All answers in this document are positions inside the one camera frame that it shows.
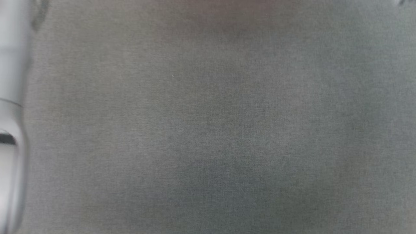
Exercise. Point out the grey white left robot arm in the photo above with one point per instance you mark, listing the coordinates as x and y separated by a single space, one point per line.
11 113

